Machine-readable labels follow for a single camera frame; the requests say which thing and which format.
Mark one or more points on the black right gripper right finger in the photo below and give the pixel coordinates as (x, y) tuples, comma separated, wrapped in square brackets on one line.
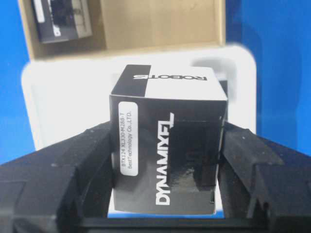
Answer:
[(265, 187)]

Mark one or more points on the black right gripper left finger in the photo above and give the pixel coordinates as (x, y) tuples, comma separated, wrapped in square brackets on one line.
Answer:
[(51, 189)]

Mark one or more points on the black Dynamixel box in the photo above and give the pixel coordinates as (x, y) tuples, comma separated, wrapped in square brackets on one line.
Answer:
[(166, 134)]

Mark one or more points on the brown cardboard box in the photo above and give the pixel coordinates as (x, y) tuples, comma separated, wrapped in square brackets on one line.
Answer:
[(120, 25)]

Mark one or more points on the black box lower left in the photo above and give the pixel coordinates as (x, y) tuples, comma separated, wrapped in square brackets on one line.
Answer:
[(62, 20)]

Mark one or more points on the white tray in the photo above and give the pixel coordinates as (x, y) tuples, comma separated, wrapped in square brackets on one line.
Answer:
[(67, 97)]

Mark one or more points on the blue table mat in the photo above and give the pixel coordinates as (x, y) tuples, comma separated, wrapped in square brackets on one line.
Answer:
[(277, 32)]

